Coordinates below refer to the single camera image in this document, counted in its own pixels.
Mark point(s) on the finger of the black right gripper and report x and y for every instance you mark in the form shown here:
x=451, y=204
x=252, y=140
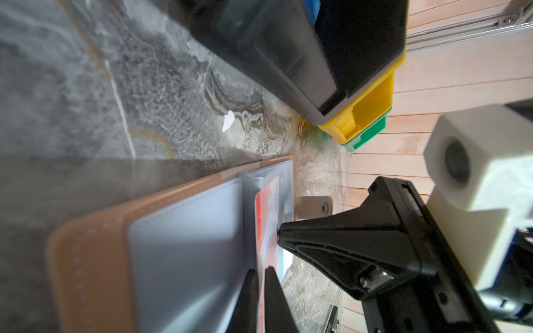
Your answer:
x=366, y=251

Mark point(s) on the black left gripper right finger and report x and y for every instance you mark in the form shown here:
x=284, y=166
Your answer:
x=278, y=317

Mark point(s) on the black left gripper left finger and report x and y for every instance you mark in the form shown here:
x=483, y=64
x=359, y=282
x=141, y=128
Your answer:
x=245, y=315

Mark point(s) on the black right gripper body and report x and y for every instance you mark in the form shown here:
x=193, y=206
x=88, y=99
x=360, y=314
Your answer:
x=416, y=284

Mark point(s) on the tan leather card holder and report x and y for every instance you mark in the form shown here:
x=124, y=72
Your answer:
x=174, y=261

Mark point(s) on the white red circle card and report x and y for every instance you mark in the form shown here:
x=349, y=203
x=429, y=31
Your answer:
x=267, y=212

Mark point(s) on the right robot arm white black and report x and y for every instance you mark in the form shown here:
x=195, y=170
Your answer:
x=509, y=300

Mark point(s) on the green plastic bin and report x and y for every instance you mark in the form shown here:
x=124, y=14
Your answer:
x=366, y=135

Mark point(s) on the yellow plastic bin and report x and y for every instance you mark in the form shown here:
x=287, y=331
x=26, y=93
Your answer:
x=365, y=111

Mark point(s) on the black plastic bin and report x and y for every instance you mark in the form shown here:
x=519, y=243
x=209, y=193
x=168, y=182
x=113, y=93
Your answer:
x=316, y=67

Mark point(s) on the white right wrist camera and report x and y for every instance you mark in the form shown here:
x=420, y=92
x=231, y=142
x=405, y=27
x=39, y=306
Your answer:
x=480, y=161

